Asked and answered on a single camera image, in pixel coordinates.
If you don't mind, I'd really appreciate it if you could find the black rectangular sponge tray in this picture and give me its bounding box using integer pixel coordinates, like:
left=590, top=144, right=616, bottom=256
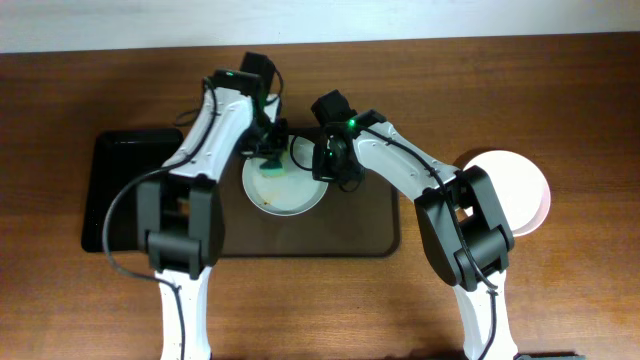
left=81, top=128, right=183, bottom=253

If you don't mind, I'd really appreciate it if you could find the green and yellow sponge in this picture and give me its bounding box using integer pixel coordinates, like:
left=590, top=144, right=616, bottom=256
left=258, top=151, right=287, bottom=178

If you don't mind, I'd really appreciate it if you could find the dark brown serving tray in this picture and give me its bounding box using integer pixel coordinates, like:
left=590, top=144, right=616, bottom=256
left=214, top=127, right=402, bottom=259

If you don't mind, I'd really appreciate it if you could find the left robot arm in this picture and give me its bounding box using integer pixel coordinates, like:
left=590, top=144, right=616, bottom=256
left=135, top=52, right=288, bottom=359

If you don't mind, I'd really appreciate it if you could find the white plate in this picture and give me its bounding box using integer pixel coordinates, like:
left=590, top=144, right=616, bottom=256
left=463, top=150, right=551, bottom=237

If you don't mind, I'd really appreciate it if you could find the pale blue plate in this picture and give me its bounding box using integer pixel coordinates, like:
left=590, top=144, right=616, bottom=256
left=241, top=150, right=328, bottom=217

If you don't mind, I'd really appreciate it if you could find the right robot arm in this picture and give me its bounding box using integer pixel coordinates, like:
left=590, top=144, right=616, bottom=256
left=311, top=90, right=519, bottom=359

